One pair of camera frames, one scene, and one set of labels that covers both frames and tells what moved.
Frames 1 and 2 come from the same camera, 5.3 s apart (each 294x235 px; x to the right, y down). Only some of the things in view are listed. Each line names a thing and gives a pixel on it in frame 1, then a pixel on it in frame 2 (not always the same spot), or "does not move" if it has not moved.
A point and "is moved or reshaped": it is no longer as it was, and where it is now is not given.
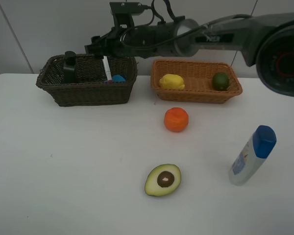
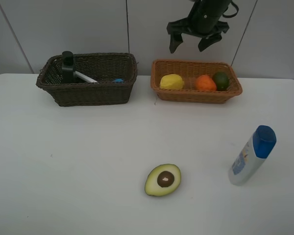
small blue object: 118,78 is moved or reshaped
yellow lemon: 172,81 does not move
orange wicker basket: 198,77 does not move
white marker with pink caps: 107,69 -> 79,75
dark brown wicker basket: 90,88 does not move
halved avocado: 163,180 does not move
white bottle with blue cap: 253,154 does not move
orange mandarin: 176,119 -> 205,83
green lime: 220,81 does not move
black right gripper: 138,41 -> 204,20
